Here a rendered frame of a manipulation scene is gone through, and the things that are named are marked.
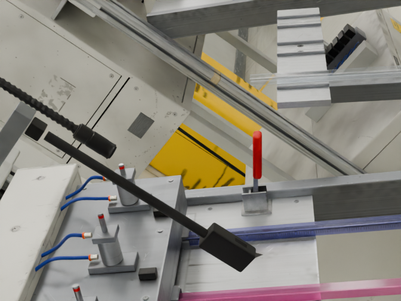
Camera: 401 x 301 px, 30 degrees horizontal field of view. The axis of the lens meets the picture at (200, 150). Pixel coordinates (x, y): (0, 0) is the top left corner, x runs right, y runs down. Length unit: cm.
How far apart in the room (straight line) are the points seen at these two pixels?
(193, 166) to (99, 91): 232
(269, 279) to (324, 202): 17
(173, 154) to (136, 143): 221
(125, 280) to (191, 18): 99
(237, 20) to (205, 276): 92
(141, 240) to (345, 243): 121
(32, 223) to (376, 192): 42
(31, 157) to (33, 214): 273
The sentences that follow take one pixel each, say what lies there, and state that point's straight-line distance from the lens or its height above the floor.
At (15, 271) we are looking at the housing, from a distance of 80.
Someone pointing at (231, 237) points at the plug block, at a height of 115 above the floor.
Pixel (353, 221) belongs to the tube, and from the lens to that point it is 89.
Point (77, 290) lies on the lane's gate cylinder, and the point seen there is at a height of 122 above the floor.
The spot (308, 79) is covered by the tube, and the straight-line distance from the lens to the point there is 103.
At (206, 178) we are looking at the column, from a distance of 410.
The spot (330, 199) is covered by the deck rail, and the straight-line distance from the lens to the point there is 96.
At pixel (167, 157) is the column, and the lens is 405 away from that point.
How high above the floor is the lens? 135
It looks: 14 degrees down
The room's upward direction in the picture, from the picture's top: 57 degrees counter-clockwise
